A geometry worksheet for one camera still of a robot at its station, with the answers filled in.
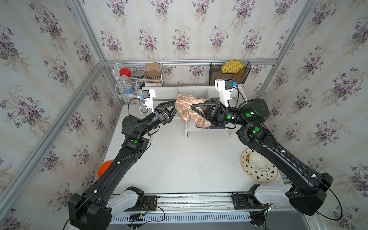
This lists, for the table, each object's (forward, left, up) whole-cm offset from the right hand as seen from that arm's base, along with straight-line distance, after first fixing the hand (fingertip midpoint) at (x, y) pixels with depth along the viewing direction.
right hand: (195, 110), depth 44 cm
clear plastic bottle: (+41, +42, -24) cm, 64 cm away
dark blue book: (+24, -17, -43) cm, 52 cm away
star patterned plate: (-4, -40, -53) cm, 67 cm away
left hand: (+7, +4, -6) cm, 10 cm away
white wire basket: (+48, +40, -21) cm, 66 cm away
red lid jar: (+50, +44, -19) cm, 69 cm away
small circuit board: (-25, +28, -54) cm, 66 cm away
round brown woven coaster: (+52, -32, -24) cm, 66 cm away
